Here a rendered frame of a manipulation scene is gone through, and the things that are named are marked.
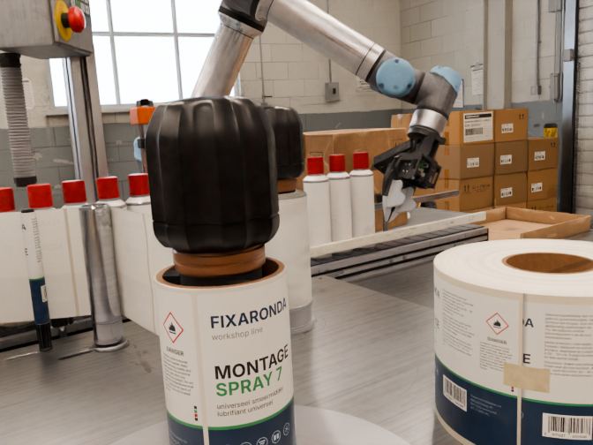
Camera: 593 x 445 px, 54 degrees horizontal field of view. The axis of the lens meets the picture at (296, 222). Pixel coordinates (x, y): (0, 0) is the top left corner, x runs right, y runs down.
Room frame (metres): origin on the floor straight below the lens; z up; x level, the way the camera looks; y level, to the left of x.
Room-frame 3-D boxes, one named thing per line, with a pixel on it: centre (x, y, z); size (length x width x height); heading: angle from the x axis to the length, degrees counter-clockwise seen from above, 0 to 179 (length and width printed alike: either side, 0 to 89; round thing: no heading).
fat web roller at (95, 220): (0.73, 0.25, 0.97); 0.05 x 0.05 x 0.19
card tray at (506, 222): (1.53, -0.57, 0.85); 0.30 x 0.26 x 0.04; 124
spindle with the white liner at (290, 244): (0.78, 0.03, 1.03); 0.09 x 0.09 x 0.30
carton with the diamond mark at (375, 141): (1.62, -0.13, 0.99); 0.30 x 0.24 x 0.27; 133
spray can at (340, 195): (1.20, -0.09, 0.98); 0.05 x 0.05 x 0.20
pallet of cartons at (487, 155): (4.97, -1.52, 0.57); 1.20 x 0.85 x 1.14; 118
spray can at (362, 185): (1.23, -0.14, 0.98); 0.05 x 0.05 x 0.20
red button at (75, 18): (0.93, 0.32, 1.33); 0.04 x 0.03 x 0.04; 179
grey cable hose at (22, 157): (0.96, 0.44, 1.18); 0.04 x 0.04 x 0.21
